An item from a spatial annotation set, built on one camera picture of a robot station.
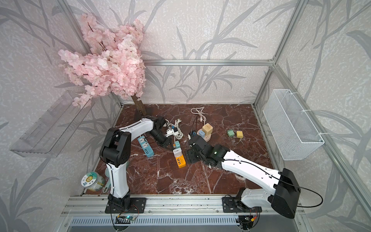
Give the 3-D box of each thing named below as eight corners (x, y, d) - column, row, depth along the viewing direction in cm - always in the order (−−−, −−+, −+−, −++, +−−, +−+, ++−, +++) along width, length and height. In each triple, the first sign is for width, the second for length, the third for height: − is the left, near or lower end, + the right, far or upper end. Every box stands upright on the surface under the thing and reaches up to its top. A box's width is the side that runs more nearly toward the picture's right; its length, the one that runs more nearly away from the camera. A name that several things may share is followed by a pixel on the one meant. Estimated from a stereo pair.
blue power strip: (147, 159, 92) (146, 156, 90) (137, 140, 101) (136, 138, 98) (155, 154, 94) (153, 152, 92) (144, 136, 103) (143, 134, 100)
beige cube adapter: (205, 139, 101) (206, 132, 94) (200, 133, 104) (200, 127, 97) (212, 134, 104) (213, 127, 97) (207, 129, 106) (208, 122, 100)
